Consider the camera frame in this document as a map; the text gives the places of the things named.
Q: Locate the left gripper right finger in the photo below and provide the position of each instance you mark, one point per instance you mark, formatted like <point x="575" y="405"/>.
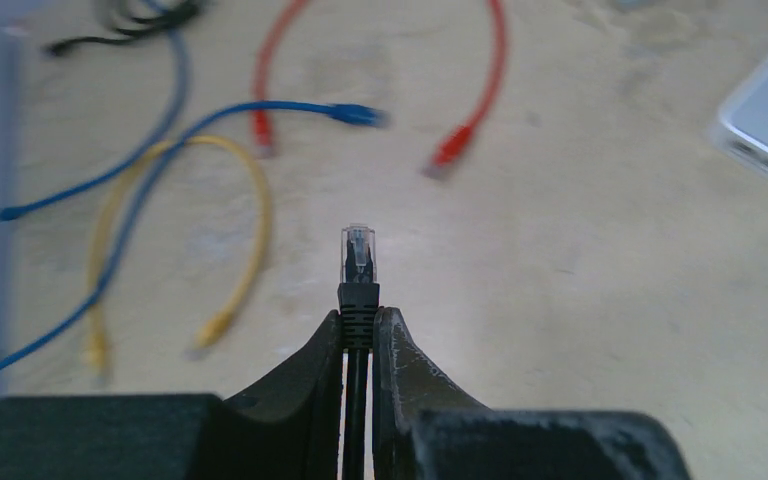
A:
<point x="405" y="382"/>

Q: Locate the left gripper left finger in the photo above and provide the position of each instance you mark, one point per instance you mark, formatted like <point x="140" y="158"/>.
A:
<point x="291" y="415"/>

